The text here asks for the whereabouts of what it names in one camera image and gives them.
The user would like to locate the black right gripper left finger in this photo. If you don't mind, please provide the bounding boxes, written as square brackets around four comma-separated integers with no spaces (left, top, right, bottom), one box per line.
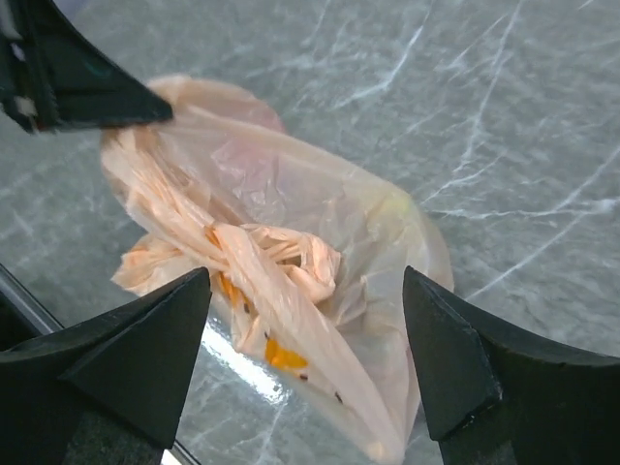
[0,266,213,465]

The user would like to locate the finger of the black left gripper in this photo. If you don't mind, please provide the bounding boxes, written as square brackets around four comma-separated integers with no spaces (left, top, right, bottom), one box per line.
[1,1,172,133]

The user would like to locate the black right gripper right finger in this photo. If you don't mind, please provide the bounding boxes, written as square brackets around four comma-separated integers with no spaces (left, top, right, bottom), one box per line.
[403,267,619,465]

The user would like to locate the peach plastic bag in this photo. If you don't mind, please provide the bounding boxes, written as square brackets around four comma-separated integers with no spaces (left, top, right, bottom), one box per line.
[101,75,454,464]

